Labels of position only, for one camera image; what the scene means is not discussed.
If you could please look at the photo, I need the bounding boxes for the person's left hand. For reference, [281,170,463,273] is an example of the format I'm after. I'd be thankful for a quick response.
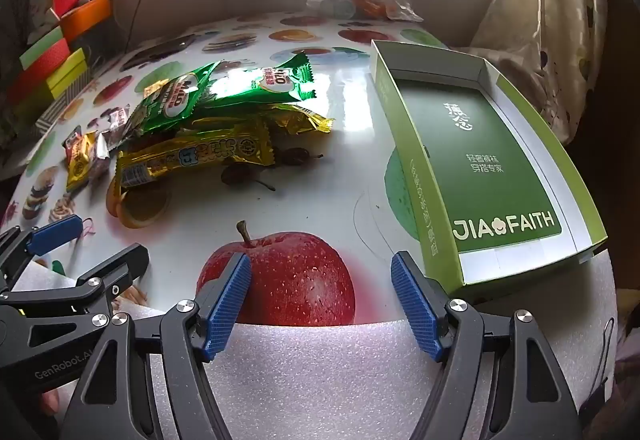
[41,390,63,417]

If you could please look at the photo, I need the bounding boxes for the red textured box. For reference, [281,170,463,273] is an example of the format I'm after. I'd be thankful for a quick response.
[7,38,71,103]

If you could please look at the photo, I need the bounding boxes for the plain gold snack packet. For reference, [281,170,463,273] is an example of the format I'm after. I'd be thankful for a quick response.
[182,104,335,135]

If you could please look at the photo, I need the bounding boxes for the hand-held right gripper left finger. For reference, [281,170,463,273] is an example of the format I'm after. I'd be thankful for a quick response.
[57,252,253,440]

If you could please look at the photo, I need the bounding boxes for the yellow snack packet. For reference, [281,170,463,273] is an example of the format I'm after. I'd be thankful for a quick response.
[65,132,99,193]

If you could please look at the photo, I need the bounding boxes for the gold snack packet blue print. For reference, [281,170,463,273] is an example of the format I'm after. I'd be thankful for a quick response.
[114,125,275,191]

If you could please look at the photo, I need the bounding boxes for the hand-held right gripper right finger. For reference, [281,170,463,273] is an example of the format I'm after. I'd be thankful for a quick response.
[390,250,583,440]

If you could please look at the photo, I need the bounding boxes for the white foam sheet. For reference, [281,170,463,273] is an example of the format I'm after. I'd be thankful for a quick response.
[30,245,618,440]

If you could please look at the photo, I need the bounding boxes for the light green box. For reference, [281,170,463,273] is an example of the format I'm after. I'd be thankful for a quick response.
[19,26,66,70]

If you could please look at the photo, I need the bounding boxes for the black white striped box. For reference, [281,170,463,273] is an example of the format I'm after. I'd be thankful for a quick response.
[35,80,91,131]

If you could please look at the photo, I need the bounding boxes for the fruit print tablecloth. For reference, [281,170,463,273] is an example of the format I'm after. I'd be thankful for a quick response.
[0,12,501,327]

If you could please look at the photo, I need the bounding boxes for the cream patterned curtain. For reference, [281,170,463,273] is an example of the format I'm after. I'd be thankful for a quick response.
[470,0,621,145]

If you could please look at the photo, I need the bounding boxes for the green snack packet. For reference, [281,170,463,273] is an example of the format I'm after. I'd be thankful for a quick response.
[129,62,221,137]
[195,52,318,106]

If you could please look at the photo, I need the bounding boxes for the yellow-green box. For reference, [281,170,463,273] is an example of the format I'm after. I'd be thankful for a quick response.
[45,48,88,100]

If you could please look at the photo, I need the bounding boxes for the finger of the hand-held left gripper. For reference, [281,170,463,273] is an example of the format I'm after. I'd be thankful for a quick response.
[0,242,151,328]
[0,214,83,293]

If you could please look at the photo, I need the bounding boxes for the orange box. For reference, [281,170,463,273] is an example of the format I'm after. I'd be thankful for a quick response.
[60,0,113,41]

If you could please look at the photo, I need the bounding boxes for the black cable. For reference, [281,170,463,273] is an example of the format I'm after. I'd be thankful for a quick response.
[125,0,151,55]

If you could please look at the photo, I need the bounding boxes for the green cardboard box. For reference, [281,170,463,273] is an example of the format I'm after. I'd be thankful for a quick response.
[370,38,608,301]

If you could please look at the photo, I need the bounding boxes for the black cord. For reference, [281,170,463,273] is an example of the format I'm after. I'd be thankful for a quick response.
[580,317,621,421]

